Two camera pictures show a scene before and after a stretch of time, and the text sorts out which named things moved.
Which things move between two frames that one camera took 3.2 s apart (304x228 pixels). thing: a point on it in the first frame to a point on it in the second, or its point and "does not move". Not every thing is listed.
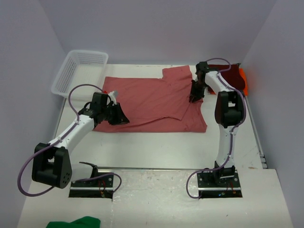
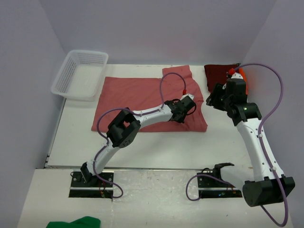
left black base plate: (101, 187) does not move
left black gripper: (120, 118) to (181, 119)
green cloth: (86, 222) does not move
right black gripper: (194, 94) to (213, 100)
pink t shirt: (152, 105) does not move
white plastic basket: (81, 67) does not move
